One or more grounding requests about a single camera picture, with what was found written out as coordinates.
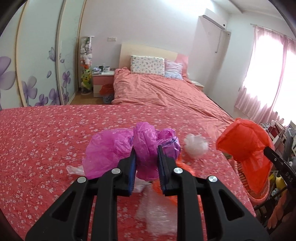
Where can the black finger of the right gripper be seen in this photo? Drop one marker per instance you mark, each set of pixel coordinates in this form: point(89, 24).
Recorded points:
point(287, 173)

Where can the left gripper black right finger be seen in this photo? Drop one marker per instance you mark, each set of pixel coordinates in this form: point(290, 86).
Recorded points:
point(209, 209)

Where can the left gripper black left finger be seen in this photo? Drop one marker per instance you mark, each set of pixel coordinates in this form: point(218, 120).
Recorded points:
point(87, 210)

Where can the white plastic bag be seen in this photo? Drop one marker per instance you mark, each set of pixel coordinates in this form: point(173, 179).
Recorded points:
point(75, 170)

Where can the orange plastic bag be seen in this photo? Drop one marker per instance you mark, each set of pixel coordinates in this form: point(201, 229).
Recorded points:
point(172, 177)
point(242, 128)

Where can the clear bubble wrap sheet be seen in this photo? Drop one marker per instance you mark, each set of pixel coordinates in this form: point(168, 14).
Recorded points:
point(158, 212)

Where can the magenta plastic bag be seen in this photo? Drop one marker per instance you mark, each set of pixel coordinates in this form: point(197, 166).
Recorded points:
point(108, 147)

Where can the white plastic wad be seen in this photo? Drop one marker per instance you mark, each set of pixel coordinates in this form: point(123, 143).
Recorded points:
point(195, 145)

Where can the cluttered white shelf unit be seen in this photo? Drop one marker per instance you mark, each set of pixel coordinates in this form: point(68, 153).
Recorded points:
point(283, 139)

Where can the red plastic laundry basket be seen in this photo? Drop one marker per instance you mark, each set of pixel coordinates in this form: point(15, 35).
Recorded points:
point(248, 152)

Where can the red floral bed quilt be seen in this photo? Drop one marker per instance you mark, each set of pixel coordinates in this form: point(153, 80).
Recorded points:
point(38, 143)

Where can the pink window curtain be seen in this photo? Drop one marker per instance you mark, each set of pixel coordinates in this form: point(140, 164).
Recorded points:
point(268, 90)

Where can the right bedside nightstand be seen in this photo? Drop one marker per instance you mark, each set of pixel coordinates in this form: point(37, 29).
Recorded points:
point(198, 85)

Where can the salmon pink duvet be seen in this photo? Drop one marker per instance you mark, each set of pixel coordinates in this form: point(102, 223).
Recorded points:
point(145, 89)

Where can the small red waste bin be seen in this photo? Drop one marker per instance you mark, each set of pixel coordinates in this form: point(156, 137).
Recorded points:
point(107, 93)

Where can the pink white nightstand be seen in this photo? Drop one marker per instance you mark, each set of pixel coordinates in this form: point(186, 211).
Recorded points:
point(101, 79)

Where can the pink striped pillow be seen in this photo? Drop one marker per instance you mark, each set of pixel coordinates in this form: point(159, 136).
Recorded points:
point(173, 70)

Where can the plush toy display tube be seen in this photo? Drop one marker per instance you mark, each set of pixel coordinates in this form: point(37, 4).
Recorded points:
point(86, 63)

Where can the white air conditioner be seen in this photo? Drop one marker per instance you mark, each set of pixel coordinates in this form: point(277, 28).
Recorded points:
point(215, 19)

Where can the white floral pillow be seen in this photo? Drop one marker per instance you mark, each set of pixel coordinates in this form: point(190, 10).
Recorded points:
point(147, 65)

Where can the floral glass wardrobe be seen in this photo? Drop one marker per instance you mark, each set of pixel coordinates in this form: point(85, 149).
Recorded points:
point(39, 52)

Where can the beige wooden headboard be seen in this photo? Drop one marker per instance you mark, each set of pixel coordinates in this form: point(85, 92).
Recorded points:
point(128, 49)

